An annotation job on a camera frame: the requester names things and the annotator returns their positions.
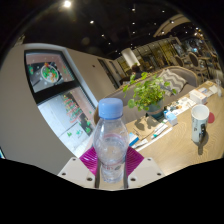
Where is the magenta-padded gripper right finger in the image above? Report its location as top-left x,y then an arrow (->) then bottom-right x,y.
123,146 -> 166,190

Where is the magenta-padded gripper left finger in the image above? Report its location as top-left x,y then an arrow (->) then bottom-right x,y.
57,146 -> 101,189

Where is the clear blue-capped water bottle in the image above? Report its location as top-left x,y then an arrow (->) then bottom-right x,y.
92,97 -> 130,184

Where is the blue and white box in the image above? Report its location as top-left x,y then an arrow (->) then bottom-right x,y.
128,133 -> 140,148

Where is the white marker pen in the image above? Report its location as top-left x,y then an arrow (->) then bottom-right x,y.
151,123 -> 173,139

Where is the brown printed card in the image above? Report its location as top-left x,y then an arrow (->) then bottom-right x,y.
134,115 -> 161,139

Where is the small light blue box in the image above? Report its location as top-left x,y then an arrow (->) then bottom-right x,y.
164,111 -> 179,127

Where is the printed brochure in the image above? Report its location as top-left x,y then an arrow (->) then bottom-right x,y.
166,96 -> 197,116

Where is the green potted plant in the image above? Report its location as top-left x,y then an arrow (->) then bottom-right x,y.
122,71 -> 178,118

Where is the dark-framed window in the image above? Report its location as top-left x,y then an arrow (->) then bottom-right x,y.
23,49 -> 98,158

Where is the white upright booklet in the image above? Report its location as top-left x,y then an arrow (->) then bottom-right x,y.
188,89 -> 208,105

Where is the grey zigzag cushion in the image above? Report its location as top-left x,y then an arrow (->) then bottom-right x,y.
159,68 -> 188,98

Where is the person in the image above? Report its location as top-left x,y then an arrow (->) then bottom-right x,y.
130,64 -> 144,80

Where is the grey curved sofa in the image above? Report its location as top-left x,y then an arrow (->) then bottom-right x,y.
109,65 -> 201,101

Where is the clear plastic cup with straw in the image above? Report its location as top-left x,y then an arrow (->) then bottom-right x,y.
214,78 -> 224,98

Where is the group of dining chairs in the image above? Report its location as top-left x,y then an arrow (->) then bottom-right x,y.
173,49 -> 224,73

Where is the group of ceiling lights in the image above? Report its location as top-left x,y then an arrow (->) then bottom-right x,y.
61,0 -> 201,48

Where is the white mug with dark handle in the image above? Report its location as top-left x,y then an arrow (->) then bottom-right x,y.
190,103 -> 211,144

